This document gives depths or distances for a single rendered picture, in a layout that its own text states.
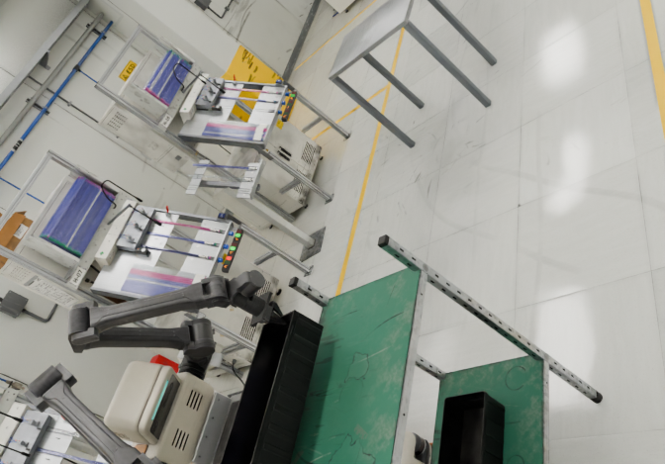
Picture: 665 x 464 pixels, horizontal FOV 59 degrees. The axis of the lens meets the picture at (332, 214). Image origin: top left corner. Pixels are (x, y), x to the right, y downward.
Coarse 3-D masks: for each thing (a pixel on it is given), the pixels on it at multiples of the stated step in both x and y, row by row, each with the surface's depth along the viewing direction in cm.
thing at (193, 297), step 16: (192, 288) 165; (208, 288) 166; (224, 288) 166; (80, 304) 164; (96, 304) 165; (128, 304) 163; (144, 304) 162; (160, 304) 163; (176, 304) 163; (192, 304) 164; (208, 304) 166; (96, 320) 160; (112, 320) 161; (128, 320) 163; (80, 336) 158; (96, 336) 160
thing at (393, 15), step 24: (408, 0) 350; (432, 0) 368; (360, 24) 398; (384, 24) 360; (408, 24) 339; (456, 24) 378; (360, 48) 368; (432, 48) 348; (480, 48) 388; (336, 72) 381; (384, 72) 424; (456, 72) 357; (360, 96) 396; (408, 96) 436; (480, 96) 367; (384, 120) 405; (408, 144) 418
